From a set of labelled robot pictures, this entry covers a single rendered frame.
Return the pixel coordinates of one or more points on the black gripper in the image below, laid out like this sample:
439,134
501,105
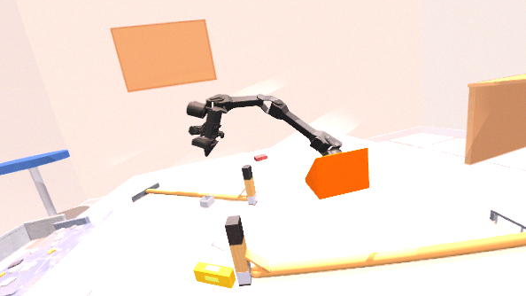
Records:
208,142

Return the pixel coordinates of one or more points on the yellow rectangular bar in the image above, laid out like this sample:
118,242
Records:
215,274

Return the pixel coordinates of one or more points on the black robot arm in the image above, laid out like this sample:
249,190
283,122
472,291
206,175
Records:
321,141

